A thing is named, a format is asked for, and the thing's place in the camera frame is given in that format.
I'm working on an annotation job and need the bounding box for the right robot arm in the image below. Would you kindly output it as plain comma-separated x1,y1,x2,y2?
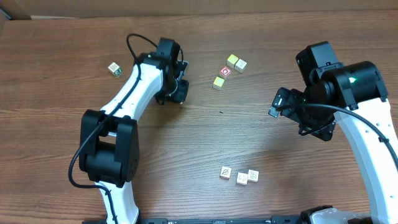
269,42,397,223

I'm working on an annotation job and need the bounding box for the yellow block top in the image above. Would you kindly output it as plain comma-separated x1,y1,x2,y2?
226,54,239,68

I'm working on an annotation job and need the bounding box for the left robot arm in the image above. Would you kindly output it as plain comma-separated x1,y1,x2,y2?
68,37,189,223

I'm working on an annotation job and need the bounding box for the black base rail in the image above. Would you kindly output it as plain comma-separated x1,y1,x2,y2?
82,204,374,224

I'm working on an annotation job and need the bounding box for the white block green edge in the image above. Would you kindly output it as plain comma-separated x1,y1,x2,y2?
236,172,248,185

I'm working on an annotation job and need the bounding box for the yellow block middle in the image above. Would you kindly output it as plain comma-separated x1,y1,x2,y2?
213,77,224,90

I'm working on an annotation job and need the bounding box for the white wooden number block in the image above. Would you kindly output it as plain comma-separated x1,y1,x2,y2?
248,169,259,182

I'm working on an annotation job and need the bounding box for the white block beside yellow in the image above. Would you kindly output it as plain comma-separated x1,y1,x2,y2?
234,58,247,73

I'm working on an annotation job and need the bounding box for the white block red side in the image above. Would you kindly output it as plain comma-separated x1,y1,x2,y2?
220,166,231,179

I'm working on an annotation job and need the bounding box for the white block green side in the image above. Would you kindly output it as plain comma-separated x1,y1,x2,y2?
108,62,122,77

